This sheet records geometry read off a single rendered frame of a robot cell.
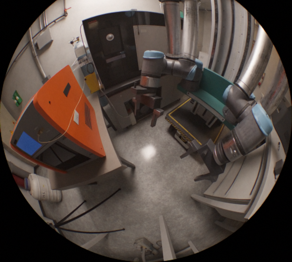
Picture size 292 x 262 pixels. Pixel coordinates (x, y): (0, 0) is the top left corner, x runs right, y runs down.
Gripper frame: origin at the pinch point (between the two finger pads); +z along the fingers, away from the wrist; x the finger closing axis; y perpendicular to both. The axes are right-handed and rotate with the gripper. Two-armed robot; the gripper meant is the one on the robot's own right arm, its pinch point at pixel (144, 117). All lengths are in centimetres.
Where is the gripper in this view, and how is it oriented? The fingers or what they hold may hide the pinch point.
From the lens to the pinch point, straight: 47.4
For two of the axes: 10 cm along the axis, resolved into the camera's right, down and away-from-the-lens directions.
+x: -7.0, -4.4, 5.7
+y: 7.1, -2.7, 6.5
